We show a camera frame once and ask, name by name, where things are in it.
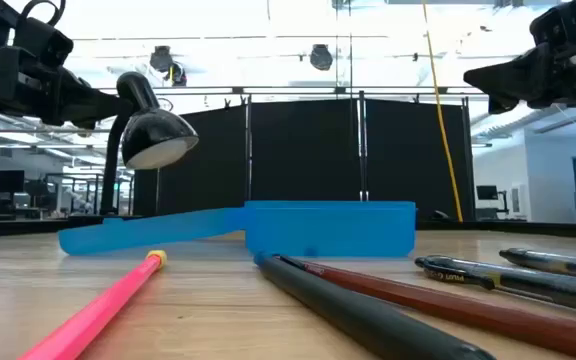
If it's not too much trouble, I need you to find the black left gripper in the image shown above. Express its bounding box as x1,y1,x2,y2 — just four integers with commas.
0,45,135,131

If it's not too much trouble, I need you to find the silver grey pen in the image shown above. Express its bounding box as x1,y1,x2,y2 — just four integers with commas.
498,247,576,281

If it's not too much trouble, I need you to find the pink pencil with yellow eraser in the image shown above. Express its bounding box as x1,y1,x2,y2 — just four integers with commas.
17,249,168,360

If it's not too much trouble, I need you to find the black pen with printed label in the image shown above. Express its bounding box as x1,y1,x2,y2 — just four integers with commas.
413,254,576,318

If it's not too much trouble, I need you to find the red-brown pencil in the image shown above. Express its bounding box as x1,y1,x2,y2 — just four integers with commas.
278,254,576,360

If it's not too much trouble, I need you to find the blue plastic supply box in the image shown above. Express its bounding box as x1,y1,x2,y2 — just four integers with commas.
58,200,418,259

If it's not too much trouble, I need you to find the black desk lamp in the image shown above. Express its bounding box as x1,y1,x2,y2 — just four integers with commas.
99,71,201,217

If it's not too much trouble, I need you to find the dark computer monitor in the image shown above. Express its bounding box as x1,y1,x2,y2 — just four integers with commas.
0,169,26,197

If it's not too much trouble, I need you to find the small dark monitor on stand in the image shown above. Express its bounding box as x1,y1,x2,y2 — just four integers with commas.
475,184,510,215

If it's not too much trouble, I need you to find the black partition panel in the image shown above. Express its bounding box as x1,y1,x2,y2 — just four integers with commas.
132,103,249,217
250,99,362,204
365,98,475,222

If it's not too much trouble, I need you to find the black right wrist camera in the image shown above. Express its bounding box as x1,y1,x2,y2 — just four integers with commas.
529,0,576,47

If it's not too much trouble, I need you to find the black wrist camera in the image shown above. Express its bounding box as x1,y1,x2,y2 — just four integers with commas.
529,0,576,47
11,17,75,70

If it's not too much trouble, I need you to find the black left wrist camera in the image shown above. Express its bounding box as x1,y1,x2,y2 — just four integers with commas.
11,17,75,70

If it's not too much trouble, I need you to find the black ceiling camera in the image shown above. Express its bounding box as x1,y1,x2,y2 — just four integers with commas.
309,43,335,72
167,61,188,88
148,45,175,74

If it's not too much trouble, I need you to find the yellow hanging cable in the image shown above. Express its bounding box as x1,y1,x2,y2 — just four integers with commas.
420,0,465,223

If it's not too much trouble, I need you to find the black left wrist camera cable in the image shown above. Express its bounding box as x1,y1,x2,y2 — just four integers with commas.
20,0,67,27

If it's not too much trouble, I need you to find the white wall box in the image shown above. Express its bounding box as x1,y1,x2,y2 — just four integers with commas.
509,183,527,217

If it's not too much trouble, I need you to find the horizontal metal frame rail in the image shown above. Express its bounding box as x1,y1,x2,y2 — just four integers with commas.
90,85,489,97

